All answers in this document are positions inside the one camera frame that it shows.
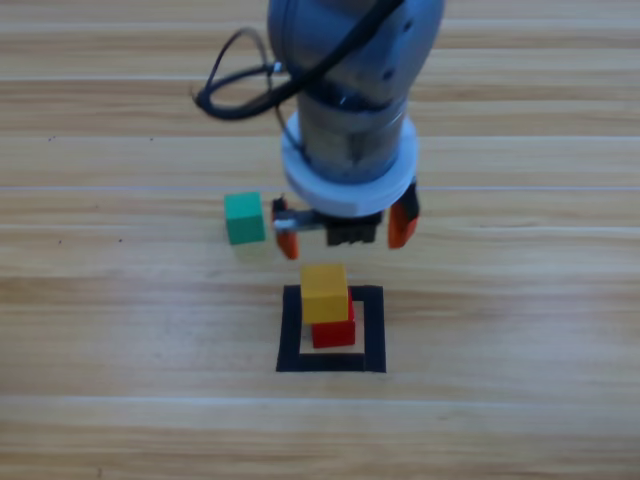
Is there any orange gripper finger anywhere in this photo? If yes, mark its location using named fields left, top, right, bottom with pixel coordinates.
left=275, top=229, right=301, bottom=262
left=387, top=182, right=422, bottom=251

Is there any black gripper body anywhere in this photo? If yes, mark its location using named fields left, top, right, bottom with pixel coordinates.
left=272, top=197, right=382, bottom=248

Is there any green wooden cube block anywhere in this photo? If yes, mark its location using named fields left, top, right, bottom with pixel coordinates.
left=223, top=191, right=267, bottom=246

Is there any yellow wooden cube block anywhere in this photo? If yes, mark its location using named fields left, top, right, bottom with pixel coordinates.
left=299, top=263, right=350, bottom=325

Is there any red wooden cube block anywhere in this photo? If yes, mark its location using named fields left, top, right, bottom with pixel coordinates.
left=312, top=289, right=357, bottom=350

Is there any black tape square outline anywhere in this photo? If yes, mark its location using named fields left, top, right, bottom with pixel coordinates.
left=275, top=284, right=388, bottom=374

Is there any thick black camera cable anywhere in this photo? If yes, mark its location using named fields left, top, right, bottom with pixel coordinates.
left=192, top=0, right=404, bottom=122

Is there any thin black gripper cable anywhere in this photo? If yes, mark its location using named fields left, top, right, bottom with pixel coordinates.
left=207, top=27, right=301, bottom=156

